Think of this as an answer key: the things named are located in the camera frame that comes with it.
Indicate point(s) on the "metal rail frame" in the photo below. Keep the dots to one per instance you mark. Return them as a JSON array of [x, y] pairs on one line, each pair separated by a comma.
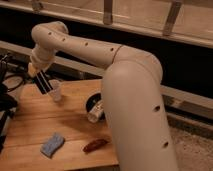
[[188, 21]]

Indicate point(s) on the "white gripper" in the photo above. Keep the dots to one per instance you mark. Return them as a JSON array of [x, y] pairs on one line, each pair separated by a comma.
[[33, 71]]

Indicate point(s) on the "black white striped eraser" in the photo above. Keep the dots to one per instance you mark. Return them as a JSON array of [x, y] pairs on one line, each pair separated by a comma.
[[42, 83]]

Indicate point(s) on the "brown oblong food item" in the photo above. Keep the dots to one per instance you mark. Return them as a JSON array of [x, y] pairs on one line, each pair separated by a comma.
[[94, 145]]

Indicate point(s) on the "white ceramic cup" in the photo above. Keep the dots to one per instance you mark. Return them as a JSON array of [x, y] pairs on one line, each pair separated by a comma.
[[55, 93]]

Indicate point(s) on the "blue sponge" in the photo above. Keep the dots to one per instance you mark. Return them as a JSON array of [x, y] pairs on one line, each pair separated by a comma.
[[52, 145]]

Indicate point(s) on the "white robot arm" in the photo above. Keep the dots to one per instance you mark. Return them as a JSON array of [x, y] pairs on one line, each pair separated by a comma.
[[130, 92]]

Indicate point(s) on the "black round plate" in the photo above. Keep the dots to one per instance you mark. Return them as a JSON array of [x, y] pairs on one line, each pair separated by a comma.
[[94, 108]]

